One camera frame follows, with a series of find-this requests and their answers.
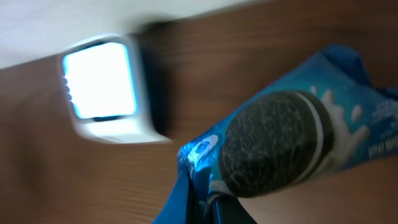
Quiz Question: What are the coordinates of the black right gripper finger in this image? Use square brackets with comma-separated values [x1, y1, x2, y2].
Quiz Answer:
[212, 195, 257, 224]

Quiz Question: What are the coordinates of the white barcode scanner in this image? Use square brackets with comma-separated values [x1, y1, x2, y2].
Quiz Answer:
[58, 34, 170, 144]

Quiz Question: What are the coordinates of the blue snack wrapper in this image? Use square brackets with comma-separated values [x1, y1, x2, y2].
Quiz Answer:
[155, 45, 397, 224]

